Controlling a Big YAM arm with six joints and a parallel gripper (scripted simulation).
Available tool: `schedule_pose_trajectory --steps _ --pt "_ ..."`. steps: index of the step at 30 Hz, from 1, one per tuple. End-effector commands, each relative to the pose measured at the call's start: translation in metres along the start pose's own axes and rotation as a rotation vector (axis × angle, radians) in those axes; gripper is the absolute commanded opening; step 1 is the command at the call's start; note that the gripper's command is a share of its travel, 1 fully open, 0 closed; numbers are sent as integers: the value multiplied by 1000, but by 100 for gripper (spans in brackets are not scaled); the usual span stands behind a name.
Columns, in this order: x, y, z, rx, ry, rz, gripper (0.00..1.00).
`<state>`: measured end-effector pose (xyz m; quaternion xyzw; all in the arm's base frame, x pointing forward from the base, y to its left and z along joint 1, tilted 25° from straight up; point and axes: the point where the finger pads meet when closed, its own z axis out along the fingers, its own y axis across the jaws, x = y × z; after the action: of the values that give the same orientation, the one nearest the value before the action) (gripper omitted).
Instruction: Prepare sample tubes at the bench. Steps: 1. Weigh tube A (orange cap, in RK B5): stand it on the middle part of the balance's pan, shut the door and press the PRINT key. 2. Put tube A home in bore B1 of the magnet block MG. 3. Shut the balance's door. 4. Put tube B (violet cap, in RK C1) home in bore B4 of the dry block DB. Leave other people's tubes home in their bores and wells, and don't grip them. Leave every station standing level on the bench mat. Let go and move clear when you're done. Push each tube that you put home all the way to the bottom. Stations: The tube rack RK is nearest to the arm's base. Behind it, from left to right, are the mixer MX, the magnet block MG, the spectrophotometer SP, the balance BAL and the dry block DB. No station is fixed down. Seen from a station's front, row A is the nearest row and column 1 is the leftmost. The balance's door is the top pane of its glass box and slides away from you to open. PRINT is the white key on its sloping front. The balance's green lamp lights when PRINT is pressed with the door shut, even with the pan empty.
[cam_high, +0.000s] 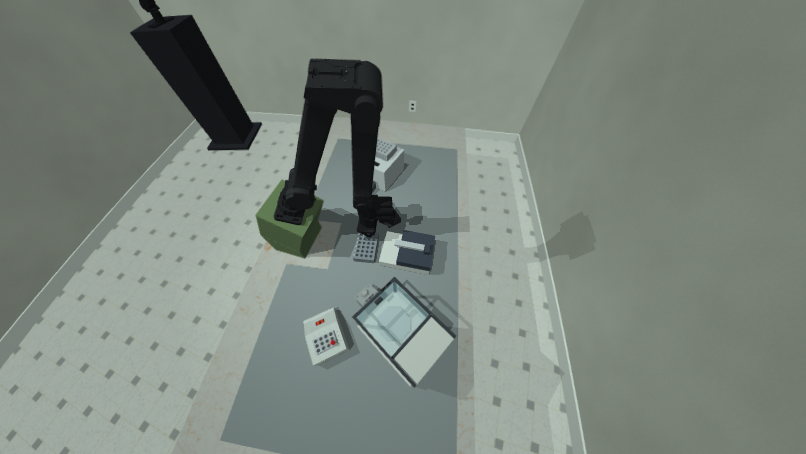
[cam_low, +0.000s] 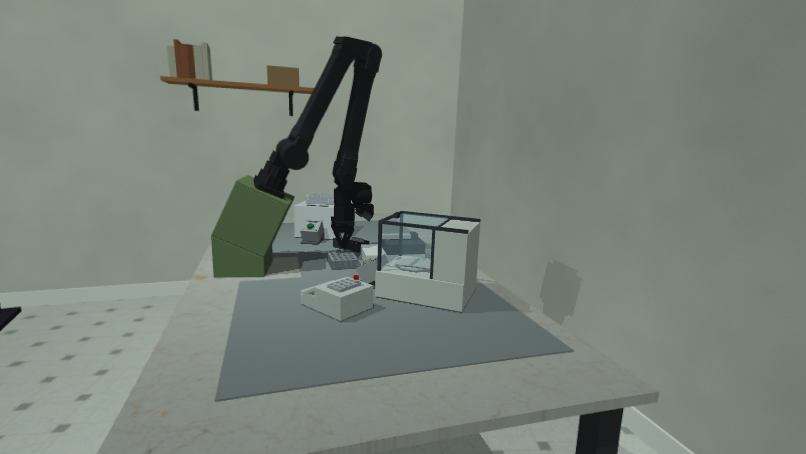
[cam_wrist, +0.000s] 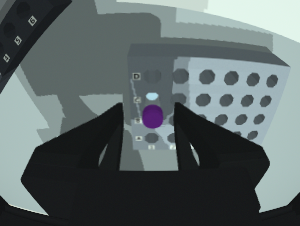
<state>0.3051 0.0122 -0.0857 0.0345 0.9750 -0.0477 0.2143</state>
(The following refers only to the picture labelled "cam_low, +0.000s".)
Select grey bench mat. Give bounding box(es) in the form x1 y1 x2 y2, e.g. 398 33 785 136
215 223 574 402

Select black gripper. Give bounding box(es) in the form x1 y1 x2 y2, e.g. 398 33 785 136
331 203 354 249

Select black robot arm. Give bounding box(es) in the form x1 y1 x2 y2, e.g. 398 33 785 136
253 36 382 221

